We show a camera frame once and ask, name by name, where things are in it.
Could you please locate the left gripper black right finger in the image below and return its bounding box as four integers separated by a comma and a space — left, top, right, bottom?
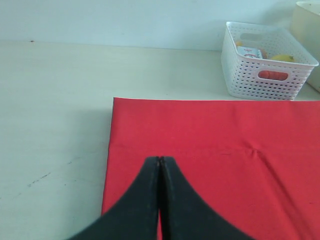
158, 156, 252, 240

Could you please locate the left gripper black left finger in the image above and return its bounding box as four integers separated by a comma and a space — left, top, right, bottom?
70, 157, 160, 240

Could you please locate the red scalloped table mat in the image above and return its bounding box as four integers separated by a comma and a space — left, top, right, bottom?
101, 98, 320, 240

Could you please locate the red grilled sausage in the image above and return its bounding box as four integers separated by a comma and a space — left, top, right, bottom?
258, 70, 288, 81

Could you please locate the white milk carton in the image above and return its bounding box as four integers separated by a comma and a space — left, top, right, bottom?
237, 46, 263, 59

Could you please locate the yellow cheese wedge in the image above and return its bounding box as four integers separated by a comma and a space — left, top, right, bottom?
235, 41, 243, 47

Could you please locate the yellow lemon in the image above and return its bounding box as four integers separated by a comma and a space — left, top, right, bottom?
270, 54, 295, 63

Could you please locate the white perforated plastic basket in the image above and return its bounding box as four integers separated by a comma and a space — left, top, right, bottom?
221, 21, 319, 101

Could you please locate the cream plastic storage bin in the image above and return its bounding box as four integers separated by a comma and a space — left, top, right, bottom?
289, 1, 320, 91

